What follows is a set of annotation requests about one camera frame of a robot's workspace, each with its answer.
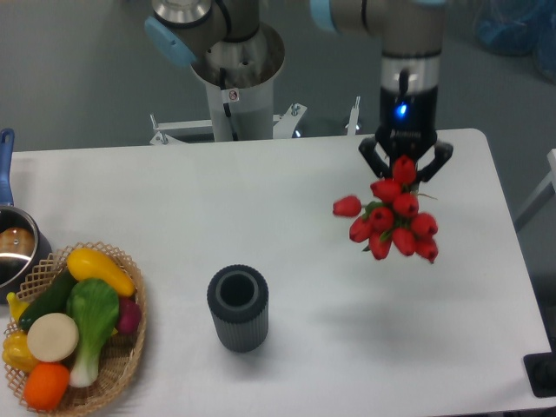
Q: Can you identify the yellow bell pepper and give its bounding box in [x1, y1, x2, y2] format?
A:
[2, 330, 40, 373]

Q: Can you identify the green bok choy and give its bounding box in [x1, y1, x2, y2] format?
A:
[66, 278, 119, 388]

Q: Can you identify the white metal base bracket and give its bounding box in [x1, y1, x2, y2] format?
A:
[149, 96, 362, 146]

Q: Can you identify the yellow squash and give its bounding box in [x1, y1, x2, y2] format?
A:
[66, 248, 136, 297]

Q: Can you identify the blue plastic bag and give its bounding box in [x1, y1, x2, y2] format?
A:
[473, 1, 555, 83]

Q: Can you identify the beige round mushroom cap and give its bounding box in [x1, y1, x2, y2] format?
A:
[27, 313, 79, 362]

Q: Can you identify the dark green cucumber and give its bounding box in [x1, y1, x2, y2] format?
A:
[18, 269, 77, 332]

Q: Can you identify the white frame leg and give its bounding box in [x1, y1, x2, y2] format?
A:
[513, 149, 555, 232]

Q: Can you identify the woven wicker basket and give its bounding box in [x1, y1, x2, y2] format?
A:
[1, 242, 148, 416]

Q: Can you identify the yellow banana tip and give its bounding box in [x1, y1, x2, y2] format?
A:
[6, 292, 30, 322]

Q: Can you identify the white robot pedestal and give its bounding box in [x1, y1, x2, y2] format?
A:
[192, 23, 285, 142]

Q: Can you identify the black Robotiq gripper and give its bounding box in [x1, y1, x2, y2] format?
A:
[358, 56, 453, 182]

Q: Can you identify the dark grey ribbed vase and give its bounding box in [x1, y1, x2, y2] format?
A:
[207, 264, 269, 353]

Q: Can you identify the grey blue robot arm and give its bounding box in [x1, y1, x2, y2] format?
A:
[144, 1, 453, 183]

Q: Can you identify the red tulip bouquet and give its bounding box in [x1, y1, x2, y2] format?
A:
[332, 156, 439, 263]

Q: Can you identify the purple red radish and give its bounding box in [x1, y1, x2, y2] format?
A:
[116, 298, 142, 335]

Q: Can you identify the black box at table edge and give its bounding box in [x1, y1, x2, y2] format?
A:
[523, 352, 555, 398]

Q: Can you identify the orange fruit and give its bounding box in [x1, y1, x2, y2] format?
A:
[23, 362, 70, 411]

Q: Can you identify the blue handled saucepan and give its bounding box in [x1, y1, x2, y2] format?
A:
[1, 128, 51, 305]

